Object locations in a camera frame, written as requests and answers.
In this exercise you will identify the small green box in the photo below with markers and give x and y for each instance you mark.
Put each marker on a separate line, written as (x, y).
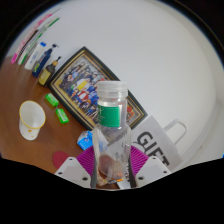
(52, 100)
(62, 116)

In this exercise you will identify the blue tissue pack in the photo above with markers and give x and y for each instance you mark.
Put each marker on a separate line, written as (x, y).
(85, 140)

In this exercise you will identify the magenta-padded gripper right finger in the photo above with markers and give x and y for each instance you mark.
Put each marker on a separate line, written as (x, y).
(146, 166)

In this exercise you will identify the white printed paper gift bag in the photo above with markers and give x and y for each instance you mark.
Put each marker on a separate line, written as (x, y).
(156, 146)

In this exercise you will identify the dark pump bottle yellow label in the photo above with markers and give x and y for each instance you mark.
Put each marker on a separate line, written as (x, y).
(46, 75)

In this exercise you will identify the framed group picture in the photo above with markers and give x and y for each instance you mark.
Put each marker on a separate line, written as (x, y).
(78, 85)

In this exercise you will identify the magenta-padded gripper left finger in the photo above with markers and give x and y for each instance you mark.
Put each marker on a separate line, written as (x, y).
(78, 166)

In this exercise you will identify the clear bottle with green label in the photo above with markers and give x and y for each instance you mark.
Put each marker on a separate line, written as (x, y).
(111, 143)

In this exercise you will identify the flat round red coaster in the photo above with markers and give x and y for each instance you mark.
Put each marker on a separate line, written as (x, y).
(60, 158)

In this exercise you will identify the white cup with yellow rim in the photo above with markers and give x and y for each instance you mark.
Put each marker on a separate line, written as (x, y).
(30, 120)

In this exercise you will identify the white bottle with blue cap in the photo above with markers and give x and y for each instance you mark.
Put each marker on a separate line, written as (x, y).
(35, 56)

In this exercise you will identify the dark blue pump bottle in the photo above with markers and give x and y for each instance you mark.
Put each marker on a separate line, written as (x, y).
(42, 63)

